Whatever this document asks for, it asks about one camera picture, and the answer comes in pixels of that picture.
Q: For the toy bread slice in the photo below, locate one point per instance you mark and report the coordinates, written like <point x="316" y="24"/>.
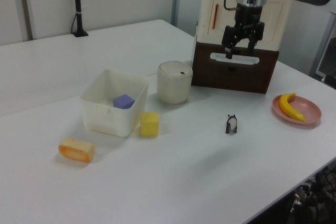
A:
<point x="76" y="149"/>

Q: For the white lidded trash can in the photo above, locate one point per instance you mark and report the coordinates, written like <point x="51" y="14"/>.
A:
<point x="173" y="85"/>

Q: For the panda toy figure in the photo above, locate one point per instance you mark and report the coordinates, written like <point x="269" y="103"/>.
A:
<point x="231" y="124"/>

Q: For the yellow cube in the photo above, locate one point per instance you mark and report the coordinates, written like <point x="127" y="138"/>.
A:
<point x="149" y="125"/>

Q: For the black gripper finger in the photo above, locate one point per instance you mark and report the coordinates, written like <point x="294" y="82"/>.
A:
<point x="229" y="39"/>
<point x="254" y="37"/>

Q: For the purple cube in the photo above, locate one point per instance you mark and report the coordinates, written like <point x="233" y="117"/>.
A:
<point x="123" y="101"/>

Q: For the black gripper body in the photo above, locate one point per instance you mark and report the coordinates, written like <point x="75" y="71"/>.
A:
<point x="248" y="15"/>

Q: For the yellow banana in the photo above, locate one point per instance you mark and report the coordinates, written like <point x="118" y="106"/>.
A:
<point x="284" y="106"/>

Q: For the white plastic container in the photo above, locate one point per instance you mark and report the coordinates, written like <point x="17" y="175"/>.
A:
<point x="105" y="119"/>

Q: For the pink plate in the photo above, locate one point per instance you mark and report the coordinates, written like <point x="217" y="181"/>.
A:
<point x="307" y="111"/>

